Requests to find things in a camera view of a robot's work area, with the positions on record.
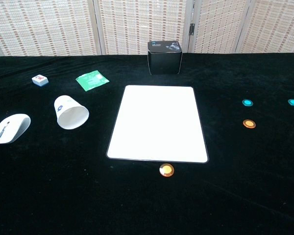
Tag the teal disc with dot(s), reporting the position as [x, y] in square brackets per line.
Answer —
[247, 102]
[293, 102]

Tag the orange disc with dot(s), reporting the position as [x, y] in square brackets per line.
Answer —
[249, 124]
[166, 170]

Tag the white rectangular magnetic board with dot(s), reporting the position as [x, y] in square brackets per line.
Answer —
[156, 122]

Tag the black cardboard box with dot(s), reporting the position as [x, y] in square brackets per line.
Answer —
[164, 62]

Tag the green foil sachet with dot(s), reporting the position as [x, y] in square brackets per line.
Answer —
[91, 80]

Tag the white paper cup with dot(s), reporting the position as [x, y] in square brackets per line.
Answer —
[72, 117]

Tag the woven bamboo folding screen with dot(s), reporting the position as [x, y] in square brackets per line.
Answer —
[137, 24]

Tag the black screen hinge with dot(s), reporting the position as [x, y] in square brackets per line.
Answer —
[191, 29]

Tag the white mahjong tile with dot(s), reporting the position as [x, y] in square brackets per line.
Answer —
[40, 80]

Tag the black velvet tablecloth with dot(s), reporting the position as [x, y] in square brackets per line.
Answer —
[63, 195]

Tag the white computer mouse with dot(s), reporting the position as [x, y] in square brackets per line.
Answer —
[12, 127]

